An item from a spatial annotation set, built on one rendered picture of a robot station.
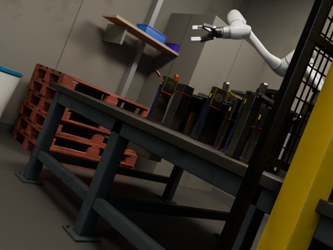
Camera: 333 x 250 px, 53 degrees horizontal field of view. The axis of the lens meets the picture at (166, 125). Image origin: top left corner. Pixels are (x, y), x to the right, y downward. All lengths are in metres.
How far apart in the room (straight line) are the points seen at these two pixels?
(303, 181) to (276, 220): 0.15
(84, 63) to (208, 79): 1.55
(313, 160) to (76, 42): 3.44
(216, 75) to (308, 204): 3.56
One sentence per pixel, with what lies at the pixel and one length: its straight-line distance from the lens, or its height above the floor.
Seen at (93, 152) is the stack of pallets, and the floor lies 0.18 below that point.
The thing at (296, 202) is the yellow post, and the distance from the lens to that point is 1.08.
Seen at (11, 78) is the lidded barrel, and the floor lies 0.59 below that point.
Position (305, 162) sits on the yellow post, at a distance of 1.09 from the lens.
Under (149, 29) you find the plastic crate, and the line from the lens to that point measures 4.18.
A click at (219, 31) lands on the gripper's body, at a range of 2.51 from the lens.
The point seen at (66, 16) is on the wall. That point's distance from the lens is 4.09.
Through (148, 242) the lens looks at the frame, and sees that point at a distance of 1.54.
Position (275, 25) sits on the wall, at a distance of 5.52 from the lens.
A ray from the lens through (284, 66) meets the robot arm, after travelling 2.84.
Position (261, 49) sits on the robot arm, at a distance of 2.74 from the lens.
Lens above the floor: 0.75
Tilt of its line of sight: 1 degrees down
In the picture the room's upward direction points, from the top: 22 degrees clockwise
